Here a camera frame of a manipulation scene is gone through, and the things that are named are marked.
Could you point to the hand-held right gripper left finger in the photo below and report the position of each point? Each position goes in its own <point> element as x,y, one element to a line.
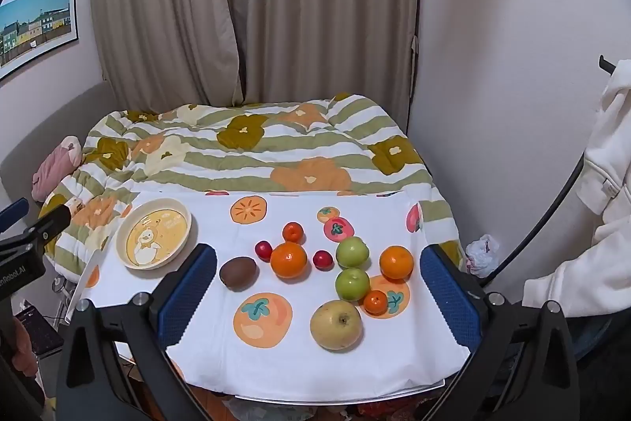
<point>190,295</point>

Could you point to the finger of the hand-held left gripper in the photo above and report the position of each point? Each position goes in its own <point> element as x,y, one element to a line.
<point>47,226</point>
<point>12,215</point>

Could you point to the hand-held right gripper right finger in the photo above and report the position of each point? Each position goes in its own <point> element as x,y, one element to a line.
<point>451,297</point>

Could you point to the brown kiwi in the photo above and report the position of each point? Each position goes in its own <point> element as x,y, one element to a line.
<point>238,273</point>

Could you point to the cream plate with duck print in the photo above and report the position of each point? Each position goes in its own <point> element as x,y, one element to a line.
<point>154,233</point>

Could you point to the small tangerine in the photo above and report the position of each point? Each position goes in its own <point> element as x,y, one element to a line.
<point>293,232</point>
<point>375,302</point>

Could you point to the small red tomato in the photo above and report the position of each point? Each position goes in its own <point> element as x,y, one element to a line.
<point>263,251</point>
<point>322,260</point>

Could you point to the large orange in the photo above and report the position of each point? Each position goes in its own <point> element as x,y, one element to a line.
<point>289,260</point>
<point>396,263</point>

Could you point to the green apple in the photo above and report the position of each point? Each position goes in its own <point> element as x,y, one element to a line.
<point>352,252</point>
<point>352,285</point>

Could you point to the yellow apple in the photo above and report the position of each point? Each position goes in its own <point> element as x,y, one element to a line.
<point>336,325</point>

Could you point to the person's left hand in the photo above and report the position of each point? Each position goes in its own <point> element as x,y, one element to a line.
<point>23,344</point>

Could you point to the small yellow packet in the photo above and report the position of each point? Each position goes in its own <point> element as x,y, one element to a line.
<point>74,207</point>

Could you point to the white plastic bag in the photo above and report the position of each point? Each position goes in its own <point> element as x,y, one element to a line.
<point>482,256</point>

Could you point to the pink plush toy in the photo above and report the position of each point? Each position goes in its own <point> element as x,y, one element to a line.
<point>52,167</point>

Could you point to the white fruit-print cloth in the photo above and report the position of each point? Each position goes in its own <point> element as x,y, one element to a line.
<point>296,366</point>

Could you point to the black curved tube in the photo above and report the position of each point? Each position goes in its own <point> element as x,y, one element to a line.
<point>557,209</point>

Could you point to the white jacket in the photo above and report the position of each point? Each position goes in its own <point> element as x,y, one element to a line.
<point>606,204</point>

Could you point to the striped floral blanket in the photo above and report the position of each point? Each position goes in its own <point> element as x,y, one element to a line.
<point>296,140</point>

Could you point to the beige curtain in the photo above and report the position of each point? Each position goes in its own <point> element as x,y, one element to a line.
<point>296,6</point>

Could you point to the wall poster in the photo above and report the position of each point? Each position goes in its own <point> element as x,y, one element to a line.
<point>37,26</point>

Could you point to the black wall hook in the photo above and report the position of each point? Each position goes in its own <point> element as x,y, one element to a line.
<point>606,65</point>

